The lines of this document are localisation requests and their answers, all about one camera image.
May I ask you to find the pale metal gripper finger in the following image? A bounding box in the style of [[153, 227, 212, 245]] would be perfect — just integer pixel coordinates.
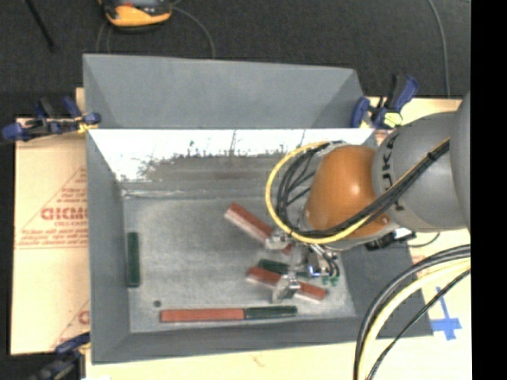
[[264, 230, 295, 253], [271, 272, 304, 304]]

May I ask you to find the short dark green flat block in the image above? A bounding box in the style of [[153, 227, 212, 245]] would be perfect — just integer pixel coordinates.
[[257, 258, 291, 276]]

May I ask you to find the grey metal bin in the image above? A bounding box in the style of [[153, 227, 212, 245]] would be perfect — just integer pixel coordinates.
[[82, 53, 433, 364]]

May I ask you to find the long red-brown flat block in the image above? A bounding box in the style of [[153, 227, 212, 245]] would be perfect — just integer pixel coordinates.
[[159, 308, 246, 324]]

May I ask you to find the brown cardboard board, red print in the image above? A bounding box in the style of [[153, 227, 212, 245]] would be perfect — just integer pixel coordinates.
[[8, 115, 93, 356]]

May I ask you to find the black cylinder on white bracket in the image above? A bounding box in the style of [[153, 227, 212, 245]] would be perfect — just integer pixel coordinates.
[[364, 227, 417, 252]]

